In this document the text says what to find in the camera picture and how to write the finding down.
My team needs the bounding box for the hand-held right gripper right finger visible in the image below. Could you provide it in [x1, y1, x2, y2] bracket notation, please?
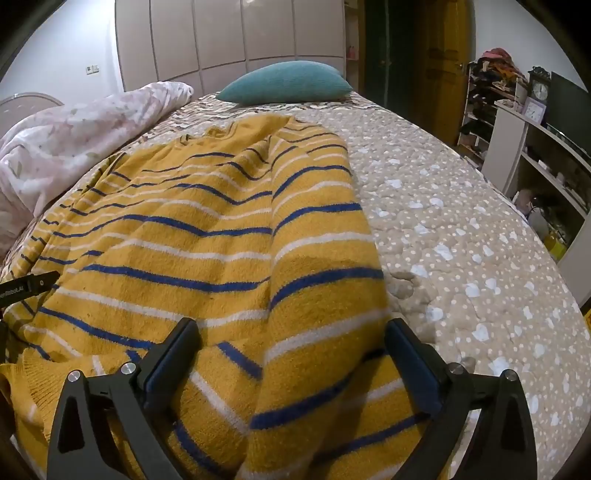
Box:
[384, 318, 539, 480]

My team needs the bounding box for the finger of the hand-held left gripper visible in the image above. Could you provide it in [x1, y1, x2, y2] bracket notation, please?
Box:
[0, 271, 62, 302]

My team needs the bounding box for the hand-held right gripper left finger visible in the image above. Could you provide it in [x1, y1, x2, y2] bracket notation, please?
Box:
[46, 318, 201, 480]

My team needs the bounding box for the yellow striped sweater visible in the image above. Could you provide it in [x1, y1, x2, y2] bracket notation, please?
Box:
[0, 114, 458, 480]

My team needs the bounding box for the beige dotted blanket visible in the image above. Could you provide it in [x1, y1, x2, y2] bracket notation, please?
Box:
[0, 90, 591, 480]

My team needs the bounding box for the grey chair back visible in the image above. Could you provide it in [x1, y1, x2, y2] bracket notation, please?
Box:
[0, 92, 64, 139]

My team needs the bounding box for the white shelf unit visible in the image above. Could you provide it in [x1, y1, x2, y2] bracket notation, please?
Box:
[484, 99, 591, 278]

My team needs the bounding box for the cluttered shoe rack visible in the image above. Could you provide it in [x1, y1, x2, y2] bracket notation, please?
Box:
[456, 46, 529, 172]

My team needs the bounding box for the small white clock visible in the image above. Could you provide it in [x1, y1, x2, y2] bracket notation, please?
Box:
[523, 98, 547, 123]

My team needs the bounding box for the dark flat screen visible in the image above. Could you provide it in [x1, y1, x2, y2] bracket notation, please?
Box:
[546, 71, 591, 141]

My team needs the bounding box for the black ornate clock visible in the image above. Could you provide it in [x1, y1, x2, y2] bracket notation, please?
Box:
[527, 66, 551, 103]

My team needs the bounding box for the wooden door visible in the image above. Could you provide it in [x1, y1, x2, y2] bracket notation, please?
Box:
[413, 0, 472, 136]

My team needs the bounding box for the teal pillow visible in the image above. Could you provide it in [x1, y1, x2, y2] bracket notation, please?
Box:
[216, 60, 354, 105]

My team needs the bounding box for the white wardrobe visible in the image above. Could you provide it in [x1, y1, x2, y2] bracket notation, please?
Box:
[114, 0, 347, 93]

